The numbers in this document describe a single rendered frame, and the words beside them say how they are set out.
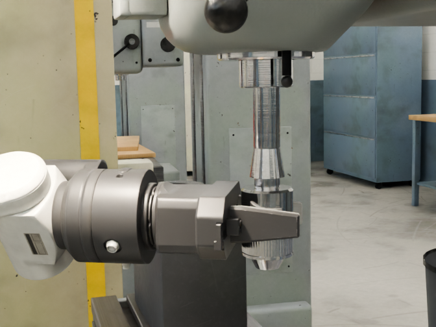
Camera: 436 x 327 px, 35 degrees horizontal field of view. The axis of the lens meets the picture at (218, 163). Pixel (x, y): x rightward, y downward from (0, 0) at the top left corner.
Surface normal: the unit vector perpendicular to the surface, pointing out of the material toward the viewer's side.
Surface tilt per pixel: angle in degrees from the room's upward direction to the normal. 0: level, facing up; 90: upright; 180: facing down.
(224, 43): 147
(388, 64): 90
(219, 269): 90
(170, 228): 90
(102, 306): 0
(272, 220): 90
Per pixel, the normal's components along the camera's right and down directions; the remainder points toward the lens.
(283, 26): 0.23, 0.66
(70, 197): -0.15, -0.41
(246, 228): -0.16, 0.13
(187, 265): 0.29, 0.11
